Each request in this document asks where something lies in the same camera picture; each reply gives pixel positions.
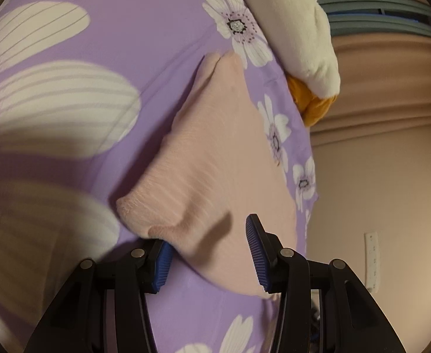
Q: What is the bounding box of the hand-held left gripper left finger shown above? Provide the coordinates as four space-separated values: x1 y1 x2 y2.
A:
24 241 175 353

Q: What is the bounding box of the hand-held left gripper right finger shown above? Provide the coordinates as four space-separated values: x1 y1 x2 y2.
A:
245 213 407 353

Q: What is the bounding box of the pink long-sleeve shirt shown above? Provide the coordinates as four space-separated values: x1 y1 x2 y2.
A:
116 51 299 297

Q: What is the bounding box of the pink curtain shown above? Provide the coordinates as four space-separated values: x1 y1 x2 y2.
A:
309 33 431 148

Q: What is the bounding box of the white plush goose toy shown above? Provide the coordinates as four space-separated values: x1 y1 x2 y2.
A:
232 0 340 127

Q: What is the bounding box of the purple floral blanket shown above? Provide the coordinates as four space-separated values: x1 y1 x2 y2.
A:
0 0 319 353

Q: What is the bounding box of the teal curtain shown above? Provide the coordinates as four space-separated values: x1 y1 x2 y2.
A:
313 0 431 42

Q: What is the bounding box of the white wall socket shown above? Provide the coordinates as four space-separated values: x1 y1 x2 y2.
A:
364 231 381 291

